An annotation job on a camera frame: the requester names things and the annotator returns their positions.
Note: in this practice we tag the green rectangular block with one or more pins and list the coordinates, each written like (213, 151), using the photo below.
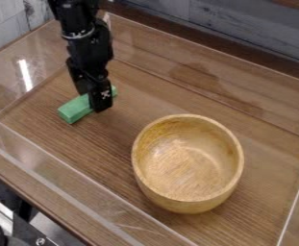
(76, 108)

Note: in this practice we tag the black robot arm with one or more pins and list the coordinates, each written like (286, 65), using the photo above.
(76, 9)

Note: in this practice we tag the clear acrylic tray enclosure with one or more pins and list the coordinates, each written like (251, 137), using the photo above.
(71, 169)

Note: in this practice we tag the black metal bracket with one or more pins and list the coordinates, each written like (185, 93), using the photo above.
(27, 232)

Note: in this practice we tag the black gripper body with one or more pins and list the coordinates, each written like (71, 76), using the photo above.
(88, 46)

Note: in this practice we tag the brown wooden bowl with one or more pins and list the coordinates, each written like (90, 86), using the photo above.
(189, 162)

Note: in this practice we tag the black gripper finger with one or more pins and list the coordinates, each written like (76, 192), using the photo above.
(100, 97)
(78, 76)

